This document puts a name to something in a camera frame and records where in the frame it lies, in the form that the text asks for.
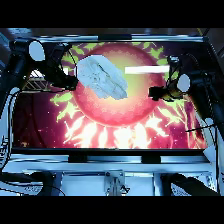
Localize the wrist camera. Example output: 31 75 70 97
52 43 73 64
166 54 183 73

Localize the black cable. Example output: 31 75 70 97
0 89 22 174
184 122 224 134

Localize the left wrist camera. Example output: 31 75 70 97
52 43 73 64

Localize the silver frame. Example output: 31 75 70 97
0 34 224 197

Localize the white shirt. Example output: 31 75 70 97
75 54 130 101

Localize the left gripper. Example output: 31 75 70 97
50 71 80 92

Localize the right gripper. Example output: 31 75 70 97
148 85 170 102

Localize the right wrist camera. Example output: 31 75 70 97
166 54 183 73

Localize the white garment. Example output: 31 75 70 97
203 143 218 165

